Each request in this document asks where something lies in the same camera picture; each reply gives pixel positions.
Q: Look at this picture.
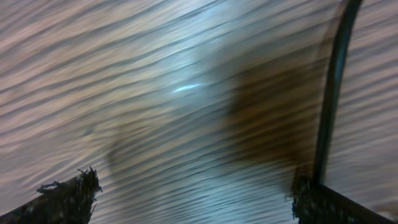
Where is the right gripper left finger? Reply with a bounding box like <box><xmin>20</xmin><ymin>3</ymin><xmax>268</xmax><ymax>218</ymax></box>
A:
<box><xmin>1</xmin><ymin>168</ymin><xmax>102</xmax><ymax>224</ymax></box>

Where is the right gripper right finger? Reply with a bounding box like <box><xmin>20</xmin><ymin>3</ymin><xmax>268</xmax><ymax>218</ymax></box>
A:
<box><xmin>292</xmin><ymin>178</ymin><xmax>397</xmax><ymax>224</ymax></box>

